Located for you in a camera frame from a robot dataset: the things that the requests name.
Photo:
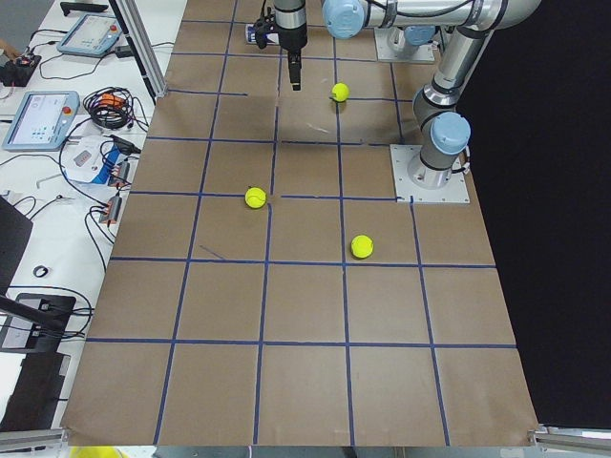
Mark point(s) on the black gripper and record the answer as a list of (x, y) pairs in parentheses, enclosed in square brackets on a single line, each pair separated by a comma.
[(292, 39)]

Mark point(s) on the tennis ball near base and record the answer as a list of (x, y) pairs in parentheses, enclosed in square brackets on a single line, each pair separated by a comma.
[(340, 92)]

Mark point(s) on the tennis ball at centre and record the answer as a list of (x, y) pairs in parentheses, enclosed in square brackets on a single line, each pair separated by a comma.
[(255, 197)]

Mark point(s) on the tennis ball front left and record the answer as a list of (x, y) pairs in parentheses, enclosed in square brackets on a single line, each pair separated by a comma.
[(361, 247)]

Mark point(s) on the far teach pendant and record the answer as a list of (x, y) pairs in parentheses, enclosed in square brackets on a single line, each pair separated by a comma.
[(93, 35)]

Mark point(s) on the teach pendant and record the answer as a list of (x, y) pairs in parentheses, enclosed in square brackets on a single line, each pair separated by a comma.
[(93, 35), (42, 121)]

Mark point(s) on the white blue box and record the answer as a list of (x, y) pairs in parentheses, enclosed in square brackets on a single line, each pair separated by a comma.
[(90, 159)]

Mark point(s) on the grey connector block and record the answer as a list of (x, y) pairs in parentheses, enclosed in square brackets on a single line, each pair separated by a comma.
[(111, 211)]

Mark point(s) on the near teach pendant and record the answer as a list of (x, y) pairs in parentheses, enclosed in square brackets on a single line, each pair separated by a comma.
[(42, 121)]

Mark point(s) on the black monitor stand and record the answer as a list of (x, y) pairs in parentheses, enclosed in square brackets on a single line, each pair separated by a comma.
[(36, 322)]

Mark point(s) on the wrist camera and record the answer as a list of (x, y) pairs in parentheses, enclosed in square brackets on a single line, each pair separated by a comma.
[(262, 27)]

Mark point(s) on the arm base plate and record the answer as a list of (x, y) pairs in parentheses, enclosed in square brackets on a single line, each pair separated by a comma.
[(423, 55), (415, 183)]

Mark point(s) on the aluminium frame post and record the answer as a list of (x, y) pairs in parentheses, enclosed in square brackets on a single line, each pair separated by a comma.
[(130, 21)]

